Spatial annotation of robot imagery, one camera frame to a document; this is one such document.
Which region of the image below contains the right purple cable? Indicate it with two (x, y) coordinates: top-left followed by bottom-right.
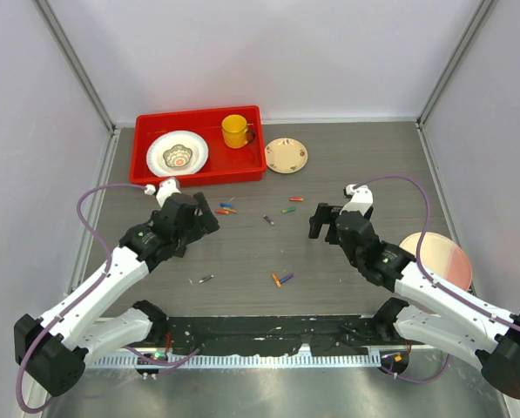
(355, 174), (520, 384)

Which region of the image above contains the white paper plate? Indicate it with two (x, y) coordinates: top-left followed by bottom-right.
(146, 131), (209, 177)

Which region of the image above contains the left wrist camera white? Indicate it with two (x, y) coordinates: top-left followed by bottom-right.
(155, 178), (181, 208)

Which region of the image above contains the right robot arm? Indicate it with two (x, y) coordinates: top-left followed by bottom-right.
(308, 203), (520, 400)

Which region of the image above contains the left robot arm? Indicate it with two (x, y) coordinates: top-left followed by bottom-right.
(13, 192), (219, 397)

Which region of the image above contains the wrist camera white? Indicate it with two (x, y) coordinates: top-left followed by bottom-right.
(155, 178), (181, 208)
(341, 184), (374, 217)

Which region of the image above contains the beige floral saucer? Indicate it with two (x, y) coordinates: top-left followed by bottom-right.
(265, 138), (308, 174)

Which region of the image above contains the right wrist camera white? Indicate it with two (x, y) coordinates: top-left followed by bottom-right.
(341, 184), (374, 217)

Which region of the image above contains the yellow mug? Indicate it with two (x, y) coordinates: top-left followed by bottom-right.
(221, 114), (256, 149)

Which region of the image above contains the pink rimmed plate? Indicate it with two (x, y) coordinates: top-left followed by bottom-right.
(421, 232), (472, 291)

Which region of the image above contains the red plastic tray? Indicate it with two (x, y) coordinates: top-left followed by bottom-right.
(128, 105), (267, 187)

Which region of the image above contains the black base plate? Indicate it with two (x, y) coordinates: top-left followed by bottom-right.
(129, 315), (406, 357)

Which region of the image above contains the white slotted cable duct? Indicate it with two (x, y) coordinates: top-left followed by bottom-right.
(88, 350), (382, 370)

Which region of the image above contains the black battery centre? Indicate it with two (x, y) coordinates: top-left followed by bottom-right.
(263, 215), (275, 226)

